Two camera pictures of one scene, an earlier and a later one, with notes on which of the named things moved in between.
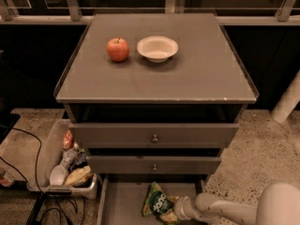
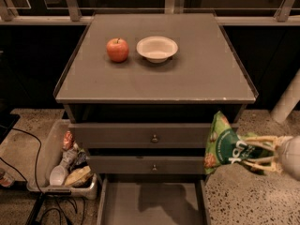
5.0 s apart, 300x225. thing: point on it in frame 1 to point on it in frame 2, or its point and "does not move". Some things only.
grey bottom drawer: x=121 y=201 does not move
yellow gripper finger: x=173 y=198 to x=267 y=142
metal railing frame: x=174 y=4 does not move
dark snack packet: x=80 y=161 does not move
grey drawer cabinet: x=154 y=98 does not move
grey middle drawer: x=154 y=165 does not move
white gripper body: x=183 y=209 to x=290 y=156
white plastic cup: x=57 y=175 does not move
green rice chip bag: x=157 y=202 to x=225 y=146
